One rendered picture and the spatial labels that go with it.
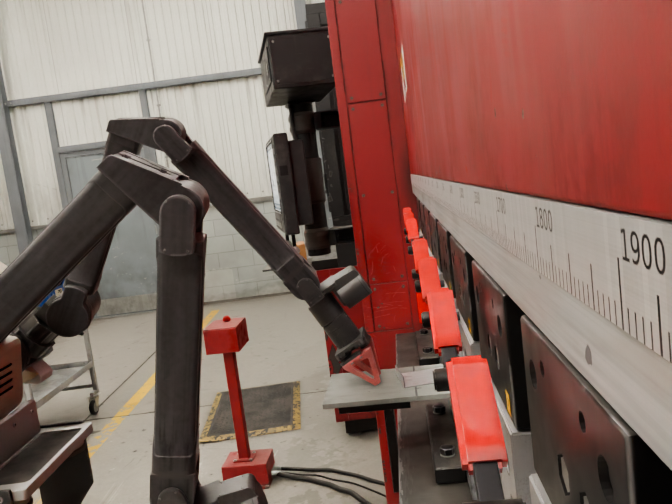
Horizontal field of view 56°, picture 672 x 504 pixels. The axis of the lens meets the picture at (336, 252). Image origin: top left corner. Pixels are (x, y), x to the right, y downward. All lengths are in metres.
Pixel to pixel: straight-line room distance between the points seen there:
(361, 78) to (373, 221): 0.46
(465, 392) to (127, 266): 8.26
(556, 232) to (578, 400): 0.06
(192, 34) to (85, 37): 1.33
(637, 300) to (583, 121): 0.06
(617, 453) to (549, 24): 0.14
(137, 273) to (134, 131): 7.37
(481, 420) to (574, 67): 0.19
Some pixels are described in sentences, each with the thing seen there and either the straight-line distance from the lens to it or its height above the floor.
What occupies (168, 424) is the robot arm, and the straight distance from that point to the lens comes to 0.86.
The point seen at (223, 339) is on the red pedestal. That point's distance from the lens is 2.98.
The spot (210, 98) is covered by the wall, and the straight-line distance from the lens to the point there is 8.28.
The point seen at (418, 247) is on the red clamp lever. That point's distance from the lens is 0.93.
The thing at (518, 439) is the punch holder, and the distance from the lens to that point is 0.42.
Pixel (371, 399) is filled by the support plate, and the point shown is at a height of 1.00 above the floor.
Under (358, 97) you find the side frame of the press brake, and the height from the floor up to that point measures 1.67.
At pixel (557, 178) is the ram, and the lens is 0.24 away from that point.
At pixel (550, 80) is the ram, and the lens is 0.24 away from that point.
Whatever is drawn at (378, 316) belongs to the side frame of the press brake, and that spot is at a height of 0.94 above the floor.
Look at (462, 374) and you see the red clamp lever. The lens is 0.35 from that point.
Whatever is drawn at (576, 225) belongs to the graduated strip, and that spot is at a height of 1.40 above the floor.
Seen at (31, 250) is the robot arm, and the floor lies 1.38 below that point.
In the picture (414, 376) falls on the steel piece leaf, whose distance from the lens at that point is 1.31.
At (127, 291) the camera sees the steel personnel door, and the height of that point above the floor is 0.30.
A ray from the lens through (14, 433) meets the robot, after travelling 1.20.
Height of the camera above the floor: 1.42
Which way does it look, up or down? 7 degrees down
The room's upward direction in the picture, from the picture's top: 7 degrees counter-clockwise
